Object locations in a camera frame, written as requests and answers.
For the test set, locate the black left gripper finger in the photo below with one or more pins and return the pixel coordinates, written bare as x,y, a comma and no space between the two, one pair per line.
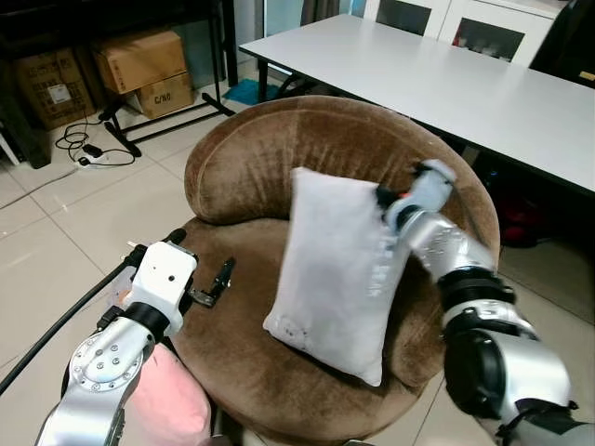
219,283
175,236

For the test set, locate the white pillow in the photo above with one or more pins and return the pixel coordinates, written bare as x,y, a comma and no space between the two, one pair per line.
330,269

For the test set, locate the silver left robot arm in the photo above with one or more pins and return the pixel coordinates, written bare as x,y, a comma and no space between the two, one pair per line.
102,372

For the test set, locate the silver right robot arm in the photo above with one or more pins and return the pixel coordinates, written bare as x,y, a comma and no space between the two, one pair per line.
502,344

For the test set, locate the pink pillow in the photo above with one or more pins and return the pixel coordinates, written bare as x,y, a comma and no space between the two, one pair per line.
172,404

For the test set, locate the brown round velvet sofa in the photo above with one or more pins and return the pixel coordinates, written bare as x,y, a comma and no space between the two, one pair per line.
279,139

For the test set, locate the teal floor mat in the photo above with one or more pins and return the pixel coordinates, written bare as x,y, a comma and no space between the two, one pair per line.
244,91

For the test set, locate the long white table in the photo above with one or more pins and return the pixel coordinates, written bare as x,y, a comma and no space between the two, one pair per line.
418,84

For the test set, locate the cardboard box with black letters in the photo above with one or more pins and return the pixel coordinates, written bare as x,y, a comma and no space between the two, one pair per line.
172,98

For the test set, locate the plain taped cardboard box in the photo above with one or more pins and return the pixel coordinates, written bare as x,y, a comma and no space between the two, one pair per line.
139,60

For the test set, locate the white glass door cabinet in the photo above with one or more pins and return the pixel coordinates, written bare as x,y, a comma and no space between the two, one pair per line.
444,23

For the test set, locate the cardboard box with white label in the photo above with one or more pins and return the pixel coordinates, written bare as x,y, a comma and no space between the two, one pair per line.
51,88

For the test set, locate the black chair back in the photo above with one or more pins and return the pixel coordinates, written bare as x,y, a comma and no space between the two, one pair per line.
569,42

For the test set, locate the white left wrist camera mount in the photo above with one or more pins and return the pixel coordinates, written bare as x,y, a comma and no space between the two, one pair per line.
165,274

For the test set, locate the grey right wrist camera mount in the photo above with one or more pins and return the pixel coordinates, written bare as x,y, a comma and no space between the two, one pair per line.
429,190

